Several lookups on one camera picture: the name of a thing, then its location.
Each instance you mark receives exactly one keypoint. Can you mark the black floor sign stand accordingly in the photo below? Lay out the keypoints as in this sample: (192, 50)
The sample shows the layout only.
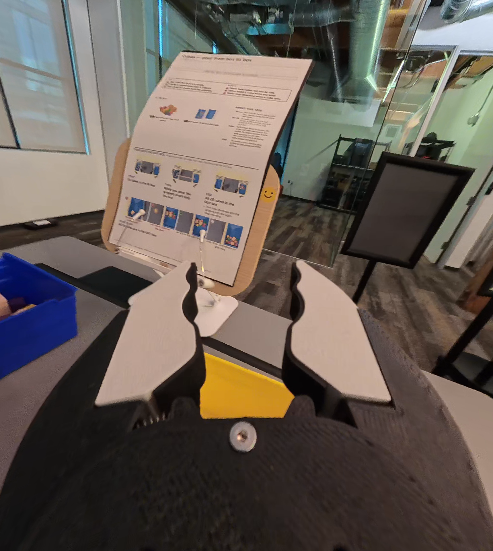
(401, 206)

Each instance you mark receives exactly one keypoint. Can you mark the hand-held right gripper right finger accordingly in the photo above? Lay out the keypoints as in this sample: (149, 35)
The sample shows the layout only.
(336, 344)

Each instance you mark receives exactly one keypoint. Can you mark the printed instruction sheet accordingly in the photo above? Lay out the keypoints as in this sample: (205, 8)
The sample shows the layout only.
(212, 129)

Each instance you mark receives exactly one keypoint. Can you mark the white tablet stand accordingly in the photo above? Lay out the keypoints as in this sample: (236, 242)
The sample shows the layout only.
(216, 312)

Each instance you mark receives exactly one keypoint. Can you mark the black shelf rack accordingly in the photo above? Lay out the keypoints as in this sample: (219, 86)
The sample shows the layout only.
(336, 172)

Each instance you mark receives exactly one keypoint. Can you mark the black rectangular table mat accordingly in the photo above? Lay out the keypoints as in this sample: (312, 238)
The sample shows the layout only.
(108, 284)

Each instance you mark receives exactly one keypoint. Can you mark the blue plastic box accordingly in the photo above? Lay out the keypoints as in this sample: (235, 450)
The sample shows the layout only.
(22, 340)

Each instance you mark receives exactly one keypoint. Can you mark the yellow smiley sticker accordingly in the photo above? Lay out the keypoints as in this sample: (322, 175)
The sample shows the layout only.
(268, 194)

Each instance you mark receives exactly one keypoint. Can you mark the yellow flat card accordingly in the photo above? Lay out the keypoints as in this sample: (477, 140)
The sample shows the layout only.
(237, 391)

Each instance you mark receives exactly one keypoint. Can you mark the large blinded window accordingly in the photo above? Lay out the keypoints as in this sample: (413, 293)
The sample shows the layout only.
(35, 86)

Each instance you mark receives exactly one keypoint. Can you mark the rounded wooden display board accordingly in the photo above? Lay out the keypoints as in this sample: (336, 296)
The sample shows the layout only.
(263, 228)

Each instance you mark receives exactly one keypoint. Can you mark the side table with black legs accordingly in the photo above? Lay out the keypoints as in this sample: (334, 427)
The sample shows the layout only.
(487, 318)

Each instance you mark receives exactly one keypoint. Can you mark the silver ventilation duct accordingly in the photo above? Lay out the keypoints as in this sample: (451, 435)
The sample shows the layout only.
(478, 8)
(358, 51)

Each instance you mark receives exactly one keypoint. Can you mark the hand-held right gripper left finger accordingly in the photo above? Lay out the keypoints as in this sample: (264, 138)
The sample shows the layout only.
(151, 344)

